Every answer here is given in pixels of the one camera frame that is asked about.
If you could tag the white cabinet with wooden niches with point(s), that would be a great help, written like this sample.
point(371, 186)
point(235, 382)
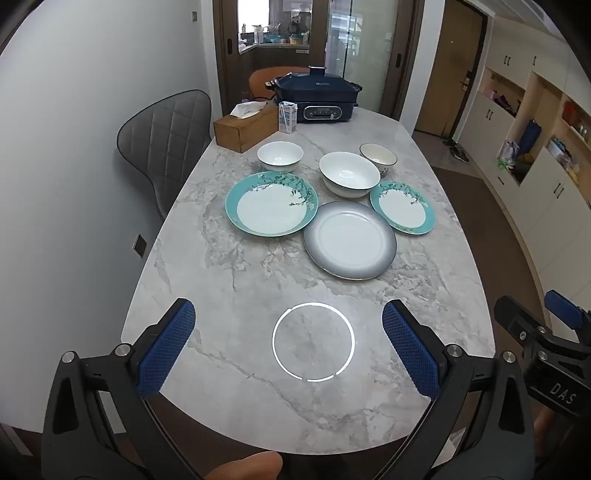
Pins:
point(485, 115)

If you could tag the small white bowl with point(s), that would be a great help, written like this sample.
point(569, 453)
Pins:
point(279, 154)

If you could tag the white tissue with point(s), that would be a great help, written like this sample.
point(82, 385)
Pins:
point(247, 109)

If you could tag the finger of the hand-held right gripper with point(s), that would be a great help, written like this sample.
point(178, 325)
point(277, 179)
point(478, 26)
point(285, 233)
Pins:
point(517, 323)
point(563, 307)

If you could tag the white shopping bag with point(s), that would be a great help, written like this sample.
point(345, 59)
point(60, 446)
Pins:
point(508, 152)

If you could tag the orange chair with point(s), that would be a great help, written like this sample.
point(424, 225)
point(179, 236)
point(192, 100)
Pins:
point(261, 81)

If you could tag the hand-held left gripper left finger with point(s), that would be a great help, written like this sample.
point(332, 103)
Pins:
point(166, 350)

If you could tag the grey quilted chair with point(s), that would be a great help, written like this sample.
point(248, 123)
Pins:
point(161, 138)

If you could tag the navy electric cooker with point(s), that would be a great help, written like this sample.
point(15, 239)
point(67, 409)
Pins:
point(318, 92)

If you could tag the frosted glass sliding door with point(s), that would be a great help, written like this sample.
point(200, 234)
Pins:
point(364, 55)

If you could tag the white milk carton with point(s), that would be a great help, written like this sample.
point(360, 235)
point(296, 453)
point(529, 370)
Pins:
point(287, 117)

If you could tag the green toy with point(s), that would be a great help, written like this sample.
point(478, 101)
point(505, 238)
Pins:
point(504, 165)

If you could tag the brown entrance door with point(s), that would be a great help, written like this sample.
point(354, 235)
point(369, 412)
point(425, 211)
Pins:
point(452, 69)

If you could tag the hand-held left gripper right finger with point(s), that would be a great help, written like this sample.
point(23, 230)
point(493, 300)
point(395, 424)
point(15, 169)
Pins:
point(411, 350)

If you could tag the blue bag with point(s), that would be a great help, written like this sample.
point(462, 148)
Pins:
point(531, 138)

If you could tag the cream bowl with dark rim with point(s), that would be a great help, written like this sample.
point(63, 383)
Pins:
point(378, 154)

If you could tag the red box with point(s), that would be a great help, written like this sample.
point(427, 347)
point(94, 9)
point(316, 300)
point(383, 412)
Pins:
point(569, 111)

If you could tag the dark shoe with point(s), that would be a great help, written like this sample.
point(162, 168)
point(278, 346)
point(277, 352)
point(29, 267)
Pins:
point(450, 142)
point(461, 156)

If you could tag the large teal floral plate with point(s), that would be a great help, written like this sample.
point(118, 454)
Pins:
point(272, 207)

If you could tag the large white bowl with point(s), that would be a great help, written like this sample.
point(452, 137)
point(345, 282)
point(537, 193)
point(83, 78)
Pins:
point(348, 173)

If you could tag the small teal floral plate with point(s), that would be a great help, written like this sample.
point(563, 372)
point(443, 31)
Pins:
point(401, 207)

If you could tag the grey rimmed white plate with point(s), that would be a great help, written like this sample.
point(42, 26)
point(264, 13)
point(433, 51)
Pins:
point(351, 240)

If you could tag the wooden tissue box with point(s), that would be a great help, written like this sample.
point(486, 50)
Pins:
point(240, 131)

